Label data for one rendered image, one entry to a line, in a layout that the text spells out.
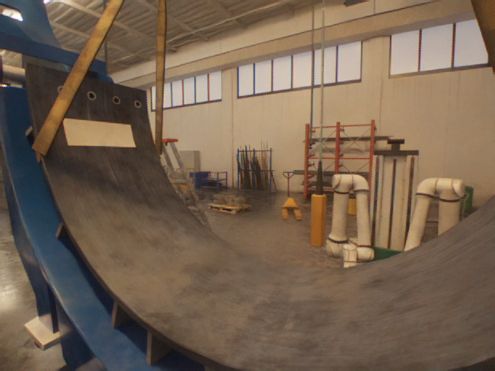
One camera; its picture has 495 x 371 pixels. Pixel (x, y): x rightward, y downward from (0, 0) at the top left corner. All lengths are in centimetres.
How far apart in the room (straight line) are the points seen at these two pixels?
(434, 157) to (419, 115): 164
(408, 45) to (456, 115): 311
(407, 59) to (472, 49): 196
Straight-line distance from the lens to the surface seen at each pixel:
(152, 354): 110
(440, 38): 1209
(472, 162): 1139
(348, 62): 1214
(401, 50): 1198
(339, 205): 219
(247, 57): 1320
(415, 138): 1122
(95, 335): 124
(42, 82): 166
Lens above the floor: 172
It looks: 7 degrees down
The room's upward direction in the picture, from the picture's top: straight up
